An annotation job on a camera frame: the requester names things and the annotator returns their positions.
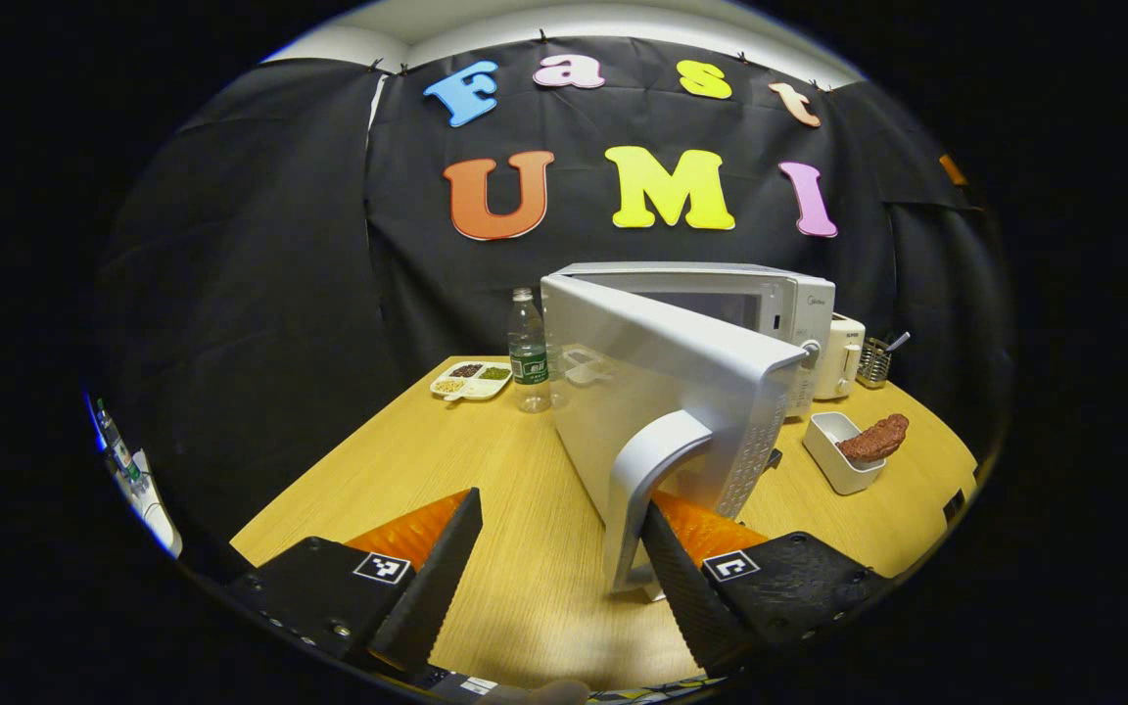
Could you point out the brown meat piece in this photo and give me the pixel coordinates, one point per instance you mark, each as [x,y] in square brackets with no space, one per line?
[877,438]

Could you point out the clear plastic water bottle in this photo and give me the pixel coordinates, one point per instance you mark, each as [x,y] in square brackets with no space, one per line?
[529,362]

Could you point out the white rectangular tray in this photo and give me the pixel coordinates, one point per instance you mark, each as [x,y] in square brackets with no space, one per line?
[823,446]

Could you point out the small green bottle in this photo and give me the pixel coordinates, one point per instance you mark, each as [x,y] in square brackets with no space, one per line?
[118,450]

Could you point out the white microwave oven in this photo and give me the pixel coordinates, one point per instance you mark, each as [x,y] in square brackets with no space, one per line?
[662,392]

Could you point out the metal spoon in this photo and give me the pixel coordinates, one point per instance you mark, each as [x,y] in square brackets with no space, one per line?
[899,340]

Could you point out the white toaster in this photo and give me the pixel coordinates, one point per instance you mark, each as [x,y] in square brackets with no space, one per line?
[838,362]

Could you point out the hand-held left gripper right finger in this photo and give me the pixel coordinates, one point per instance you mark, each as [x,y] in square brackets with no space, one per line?
[686,597]

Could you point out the black backdrop cloth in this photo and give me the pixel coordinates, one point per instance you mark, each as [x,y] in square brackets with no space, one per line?
[329,245]

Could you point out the white compartment plate with beans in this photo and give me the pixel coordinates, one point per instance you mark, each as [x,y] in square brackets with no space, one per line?
[471,385]

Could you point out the white object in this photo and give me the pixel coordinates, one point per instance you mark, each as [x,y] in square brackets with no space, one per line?
[158,509]

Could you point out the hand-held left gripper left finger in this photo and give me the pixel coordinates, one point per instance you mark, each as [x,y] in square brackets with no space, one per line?
[437,587]

